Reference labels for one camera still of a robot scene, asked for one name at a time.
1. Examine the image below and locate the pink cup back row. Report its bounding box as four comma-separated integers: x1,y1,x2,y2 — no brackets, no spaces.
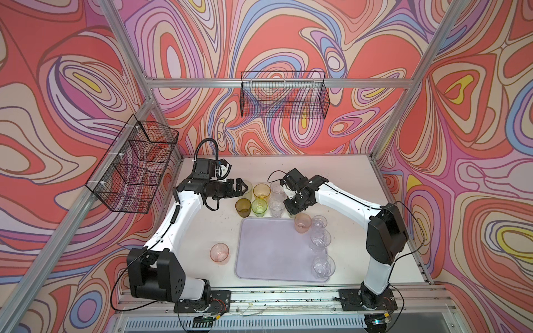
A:
294,212,312,234

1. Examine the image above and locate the small clear cup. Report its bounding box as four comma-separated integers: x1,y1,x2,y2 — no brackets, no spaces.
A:
312,215,328,229

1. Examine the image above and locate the large clear cup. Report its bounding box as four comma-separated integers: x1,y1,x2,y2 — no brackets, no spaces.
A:
312,255,336,280

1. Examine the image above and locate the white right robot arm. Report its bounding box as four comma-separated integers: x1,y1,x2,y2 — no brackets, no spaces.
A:
278,169,409,296

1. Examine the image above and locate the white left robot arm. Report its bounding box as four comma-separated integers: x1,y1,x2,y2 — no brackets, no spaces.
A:
126,177,249,303

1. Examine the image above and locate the pink cup near tray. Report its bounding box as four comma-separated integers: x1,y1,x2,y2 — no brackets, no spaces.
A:
210,243,230,265

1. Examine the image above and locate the lavender tray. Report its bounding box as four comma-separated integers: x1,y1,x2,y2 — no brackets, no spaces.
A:
235,217,333,283

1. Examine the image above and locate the pale yellow textured cup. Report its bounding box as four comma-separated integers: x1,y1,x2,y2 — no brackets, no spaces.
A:
244,180,253,202

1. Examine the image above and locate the olive textured cup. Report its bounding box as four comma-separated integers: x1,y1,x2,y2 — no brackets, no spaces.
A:
235,198,251,218

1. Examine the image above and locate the amber yellow cup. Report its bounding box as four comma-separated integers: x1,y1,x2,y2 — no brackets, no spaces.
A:
253,183,271,202

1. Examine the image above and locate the green cup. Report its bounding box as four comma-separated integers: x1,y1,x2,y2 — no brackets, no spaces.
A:
251,198,268,217

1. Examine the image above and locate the clear cup back row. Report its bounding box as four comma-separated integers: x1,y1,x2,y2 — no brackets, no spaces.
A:
270,181,287,201

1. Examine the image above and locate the clear cup row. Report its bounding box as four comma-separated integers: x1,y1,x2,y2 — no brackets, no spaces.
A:
270,181,287,201
269,198,285,218

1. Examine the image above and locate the clear cup front row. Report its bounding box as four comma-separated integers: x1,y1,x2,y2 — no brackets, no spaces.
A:
269,198,285,218

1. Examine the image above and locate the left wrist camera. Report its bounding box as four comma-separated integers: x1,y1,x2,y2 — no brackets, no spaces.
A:
192,158,232,180

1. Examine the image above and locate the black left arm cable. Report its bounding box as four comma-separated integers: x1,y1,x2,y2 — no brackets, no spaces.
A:
193,137,220,167

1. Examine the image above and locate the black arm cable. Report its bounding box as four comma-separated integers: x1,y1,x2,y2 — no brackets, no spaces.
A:
193,137,220,167
266,169,426,321

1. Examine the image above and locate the black wire basket left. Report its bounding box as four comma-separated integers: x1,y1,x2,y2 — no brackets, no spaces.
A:
86,116,179,214

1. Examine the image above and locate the black wire basket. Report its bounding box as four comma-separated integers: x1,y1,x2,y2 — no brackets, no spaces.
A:
240,69,330,119
86,116,179,214

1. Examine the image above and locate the black wire basket back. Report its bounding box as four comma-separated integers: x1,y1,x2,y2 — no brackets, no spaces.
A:
240,69,330,119

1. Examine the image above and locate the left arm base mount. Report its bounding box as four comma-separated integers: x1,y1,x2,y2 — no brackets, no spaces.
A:
174,289,231,315

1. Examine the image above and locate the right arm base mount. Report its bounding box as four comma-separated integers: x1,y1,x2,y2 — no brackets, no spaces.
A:
335,288,398,313

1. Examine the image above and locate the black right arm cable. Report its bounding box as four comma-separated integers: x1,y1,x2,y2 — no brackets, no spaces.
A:
266,169,426,321

